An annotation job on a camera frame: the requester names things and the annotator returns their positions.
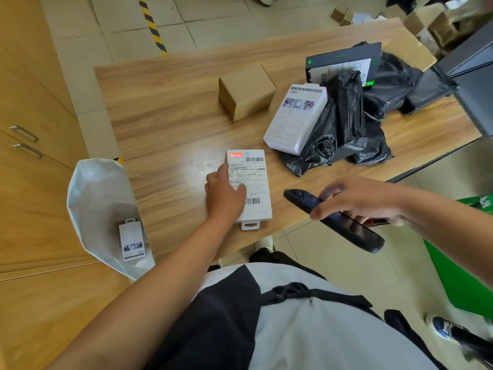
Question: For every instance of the person's right hand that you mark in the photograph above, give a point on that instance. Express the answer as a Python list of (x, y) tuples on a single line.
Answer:
[(366, 200)]

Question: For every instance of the person's left hand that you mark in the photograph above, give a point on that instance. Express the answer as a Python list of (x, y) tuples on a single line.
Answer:
[(223, 200)]

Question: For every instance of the black handheld scanner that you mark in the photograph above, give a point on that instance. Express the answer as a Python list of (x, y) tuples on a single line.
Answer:
[(358, 236)]

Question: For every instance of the white product box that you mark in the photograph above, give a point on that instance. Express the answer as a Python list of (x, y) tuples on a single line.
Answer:
[(254, 173), (296, 123), (131, 238)]

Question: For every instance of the pile of black poly bags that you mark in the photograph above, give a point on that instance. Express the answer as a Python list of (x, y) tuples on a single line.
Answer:
[(346, 111)]

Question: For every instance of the plain cardboard box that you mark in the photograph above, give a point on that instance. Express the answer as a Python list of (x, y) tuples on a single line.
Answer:
[(246, 92)]

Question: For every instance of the white woven sack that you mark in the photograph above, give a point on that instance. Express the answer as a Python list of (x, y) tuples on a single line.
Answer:
[(96, 196)]

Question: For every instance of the black box green marks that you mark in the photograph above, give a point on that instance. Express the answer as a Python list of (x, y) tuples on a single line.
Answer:
[(339, 53)]

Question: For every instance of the cardboard box red tape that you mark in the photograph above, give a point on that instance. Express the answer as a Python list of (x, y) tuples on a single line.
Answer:
[(410, 50)]

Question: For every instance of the person's left forearm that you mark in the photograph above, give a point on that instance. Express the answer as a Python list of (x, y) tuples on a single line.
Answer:
[(146, 304)]

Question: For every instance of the person's right forearm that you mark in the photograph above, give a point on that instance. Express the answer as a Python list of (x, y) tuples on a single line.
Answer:
[(450, 231)]

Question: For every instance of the person's white slipper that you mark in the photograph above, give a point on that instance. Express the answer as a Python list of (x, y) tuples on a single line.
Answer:
[(264, 244)]

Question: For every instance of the person's black trousers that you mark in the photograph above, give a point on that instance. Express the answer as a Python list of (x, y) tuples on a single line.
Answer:
[(277, 260)]

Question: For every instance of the person's white black shirt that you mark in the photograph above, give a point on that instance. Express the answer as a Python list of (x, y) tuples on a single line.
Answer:
[(327, 335)]

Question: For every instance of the yellow wooden cabinet unit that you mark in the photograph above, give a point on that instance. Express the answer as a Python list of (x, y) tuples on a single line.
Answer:
[(34, 188)]

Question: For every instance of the long yellow black hazard tape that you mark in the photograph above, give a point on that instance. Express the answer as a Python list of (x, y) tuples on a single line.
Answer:
[(152, 24)]

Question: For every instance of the open cardboard carton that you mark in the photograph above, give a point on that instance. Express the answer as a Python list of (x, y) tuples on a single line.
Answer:
[(443, 19)]

